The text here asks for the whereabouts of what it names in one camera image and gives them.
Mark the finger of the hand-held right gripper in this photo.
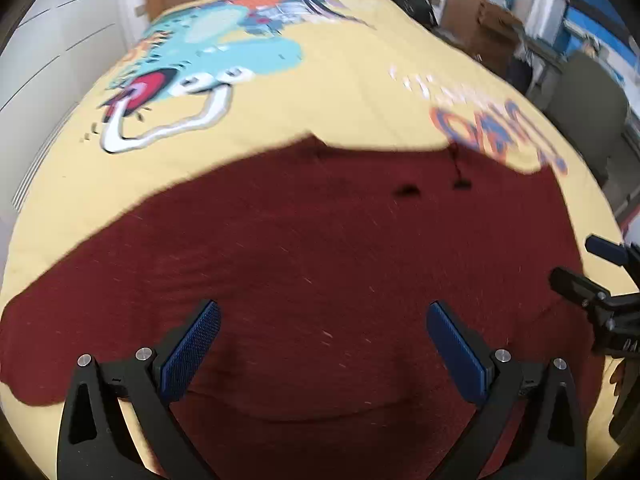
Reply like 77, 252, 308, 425
549, 267, 613, 311
585, 234, 640, 267

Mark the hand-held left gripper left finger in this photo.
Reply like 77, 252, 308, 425
56, 300, 222, 480

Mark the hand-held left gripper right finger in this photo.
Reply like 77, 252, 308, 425
426, 301, 586, 480

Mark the maroon knitted sweater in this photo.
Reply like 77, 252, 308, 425
0, 132, 608, 480

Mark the person's right hand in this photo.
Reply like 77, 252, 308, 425
610, 359, 629, 413

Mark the grey green chair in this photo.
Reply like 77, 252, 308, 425
542, 51, 632, 187

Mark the dark shopping bag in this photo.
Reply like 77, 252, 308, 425
506, 57, 534, 95

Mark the white desk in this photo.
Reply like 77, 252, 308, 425
520, 35, 568, 103

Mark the blue window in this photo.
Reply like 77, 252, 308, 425
564, 0, 640, 88

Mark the wooden dresser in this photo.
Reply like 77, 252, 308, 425
439, 0, 526, 77

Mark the yellow printed blanket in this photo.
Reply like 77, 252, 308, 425
0, 0, 632, 480

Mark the white wardrobe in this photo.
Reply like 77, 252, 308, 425
0, 0, 151, 226

